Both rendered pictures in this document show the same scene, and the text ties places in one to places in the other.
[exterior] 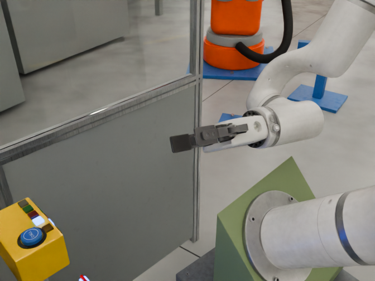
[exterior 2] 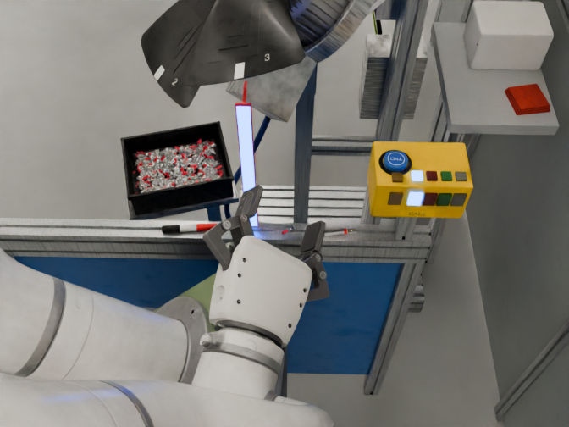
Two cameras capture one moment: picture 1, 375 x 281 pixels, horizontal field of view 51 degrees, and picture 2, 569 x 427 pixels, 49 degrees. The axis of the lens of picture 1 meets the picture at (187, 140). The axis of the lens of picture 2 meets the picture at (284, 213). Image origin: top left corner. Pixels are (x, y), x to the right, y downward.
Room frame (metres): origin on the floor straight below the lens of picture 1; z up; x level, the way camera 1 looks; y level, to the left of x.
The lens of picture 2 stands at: (0.89, -0.30, 1.87)
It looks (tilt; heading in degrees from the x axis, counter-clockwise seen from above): 54 degrees down; 135
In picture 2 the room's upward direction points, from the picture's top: straight up
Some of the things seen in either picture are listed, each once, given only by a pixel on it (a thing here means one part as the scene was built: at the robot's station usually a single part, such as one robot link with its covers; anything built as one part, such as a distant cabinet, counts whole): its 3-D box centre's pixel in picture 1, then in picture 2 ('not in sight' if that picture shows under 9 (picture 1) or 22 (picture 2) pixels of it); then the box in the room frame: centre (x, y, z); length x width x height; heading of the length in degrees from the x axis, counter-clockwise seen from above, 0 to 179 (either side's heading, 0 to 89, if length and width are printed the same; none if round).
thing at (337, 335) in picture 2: not in sight; (218, 321); (0.29, 0.07, 0.45); 0.82 x 0.01 x 0.66; 44
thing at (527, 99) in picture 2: not in sight; (527, 98); (0.55, 0.83, 0.87); 0.08 x 0.08 x 0.02; 53
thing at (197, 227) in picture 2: not in sight; (198, 227); (0.28, 0.06, 0.87); 0.14 x 0.01 x 0.01; 48
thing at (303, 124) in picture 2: not in sight; (301, 169); (0.09, 0.57, 0.45); 0.09 x 0.04 x 0.91; 134
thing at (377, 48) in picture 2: not in sight; (390, 78); (0.20, 0.79, 0.73); 0.15 x 0.09 x 0.22; 44
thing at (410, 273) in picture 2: not in sight; (388, 335); (0.60, 0.36, 0.39); 0.04 x 0.04 x 0.78; 44
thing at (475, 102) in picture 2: not in sight; (489, 74); (0.43, 0.86, 0.84); 0.36 x 0.24 x 0.03; 134
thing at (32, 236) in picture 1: (31, 236); (395, 161); (0.54, 0.31, 1.08); 0.04 x 0.04 x 0.02
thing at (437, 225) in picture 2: not in sight; (450, 185); (0.43, 0.86, 0.41); 0.04 x 0.04 x 0.83; 44
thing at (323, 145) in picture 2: not in sight; (344, 146); (0.18, 0.64, 0.56); 0.19 x 0.04 x 0.04; 44
